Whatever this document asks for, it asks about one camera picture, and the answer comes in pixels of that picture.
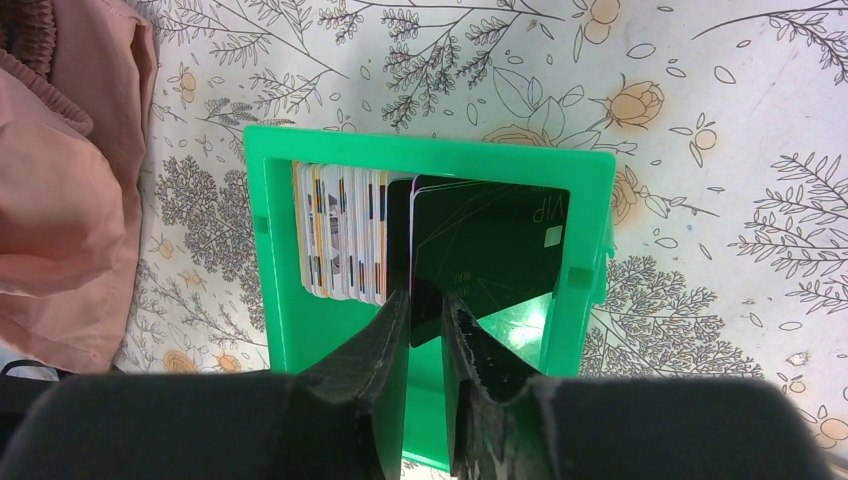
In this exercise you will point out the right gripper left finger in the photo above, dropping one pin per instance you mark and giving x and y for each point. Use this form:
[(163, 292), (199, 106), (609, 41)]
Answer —
[(346, 412)]

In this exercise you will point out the pink cloth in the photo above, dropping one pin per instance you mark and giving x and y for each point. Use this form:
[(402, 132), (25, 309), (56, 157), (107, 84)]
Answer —
[(77, 80)]

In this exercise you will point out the stack of cards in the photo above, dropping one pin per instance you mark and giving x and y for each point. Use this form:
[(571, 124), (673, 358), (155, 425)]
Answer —
[(342, 230)]

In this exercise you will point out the black credit card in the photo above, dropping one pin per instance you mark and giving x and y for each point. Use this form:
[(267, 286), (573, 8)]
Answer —
[(493, 245)]

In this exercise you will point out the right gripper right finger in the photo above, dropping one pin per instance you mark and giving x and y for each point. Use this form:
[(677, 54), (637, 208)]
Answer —
[(494, 429)]

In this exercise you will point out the floral patterned table mat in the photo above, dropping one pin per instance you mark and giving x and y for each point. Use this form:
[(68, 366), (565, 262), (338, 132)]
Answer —
[(728, 120)]

